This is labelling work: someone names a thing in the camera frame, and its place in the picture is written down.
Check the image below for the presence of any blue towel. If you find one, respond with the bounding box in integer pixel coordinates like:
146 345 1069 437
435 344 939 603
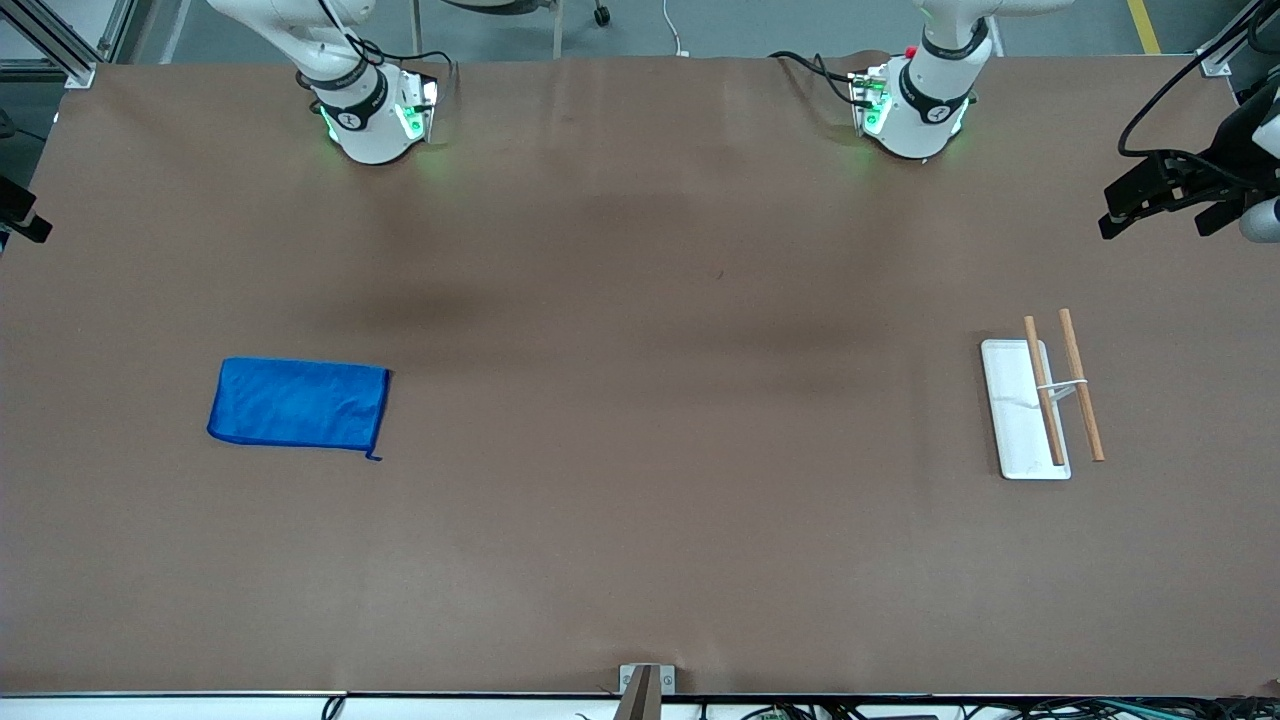
207 357 392 463

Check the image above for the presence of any white rack with wooden bars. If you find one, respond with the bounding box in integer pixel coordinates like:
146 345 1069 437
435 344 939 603
980 308 1107 482

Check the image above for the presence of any brown table cover sheet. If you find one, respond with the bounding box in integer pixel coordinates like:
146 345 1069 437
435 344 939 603
0 54 1280 699

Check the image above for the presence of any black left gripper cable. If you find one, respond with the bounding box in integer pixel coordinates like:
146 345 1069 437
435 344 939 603
1117 0 1280 191

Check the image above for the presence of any aluminium frame post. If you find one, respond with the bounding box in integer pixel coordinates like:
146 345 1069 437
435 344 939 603
1198 0 1280 78
0 0 98 89

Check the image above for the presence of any black left arm base cable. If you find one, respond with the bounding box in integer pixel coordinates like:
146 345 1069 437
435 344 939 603
768 50 873 107

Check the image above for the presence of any black arm base cable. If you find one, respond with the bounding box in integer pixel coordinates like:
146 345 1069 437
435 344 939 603
768 50 873 107
362 38 457 86

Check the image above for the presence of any black right arm base cable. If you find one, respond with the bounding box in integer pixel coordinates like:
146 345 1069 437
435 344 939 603
362 38 457 86

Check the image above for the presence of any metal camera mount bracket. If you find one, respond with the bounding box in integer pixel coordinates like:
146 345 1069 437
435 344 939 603
618 664 677 720

